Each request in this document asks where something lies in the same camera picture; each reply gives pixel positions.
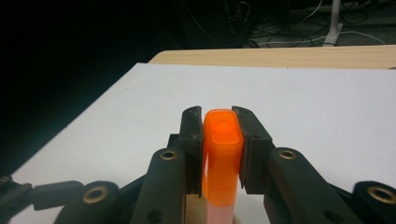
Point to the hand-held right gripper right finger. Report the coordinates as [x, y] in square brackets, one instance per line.
[280, 186]

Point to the white-legged desk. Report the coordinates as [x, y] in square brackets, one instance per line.
[333, 21]

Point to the white table board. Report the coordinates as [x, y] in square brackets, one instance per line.
[280, 102]

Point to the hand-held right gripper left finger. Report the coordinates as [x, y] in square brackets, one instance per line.
[168, 186]

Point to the orange highlighter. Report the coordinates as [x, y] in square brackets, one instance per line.
[222, 161]

